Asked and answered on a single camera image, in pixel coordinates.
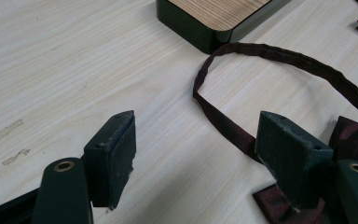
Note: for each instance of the black rack with wooden base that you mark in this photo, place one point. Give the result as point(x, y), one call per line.
point(217, 12)

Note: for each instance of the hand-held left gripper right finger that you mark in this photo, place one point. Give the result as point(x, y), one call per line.
point(292, 161)

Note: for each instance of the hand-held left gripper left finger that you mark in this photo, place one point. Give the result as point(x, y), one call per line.
point(112, 161)

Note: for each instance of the dark maroon bow tie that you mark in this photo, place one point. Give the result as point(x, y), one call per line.
point(227, 124)

